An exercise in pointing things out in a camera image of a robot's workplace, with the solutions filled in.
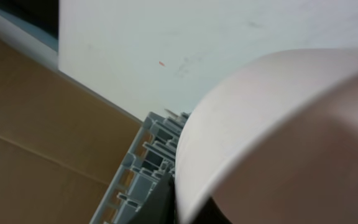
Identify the grey dishwasher rack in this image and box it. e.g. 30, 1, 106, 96
90, 112, 190, 223

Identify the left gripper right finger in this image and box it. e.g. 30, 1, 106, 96
192, 197, 232, 224

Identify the white bowl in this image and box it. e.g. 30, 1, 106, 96
175, 49, 358, 223

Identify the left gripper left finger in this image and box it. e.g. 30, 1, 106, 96
127, 172, 176, 224

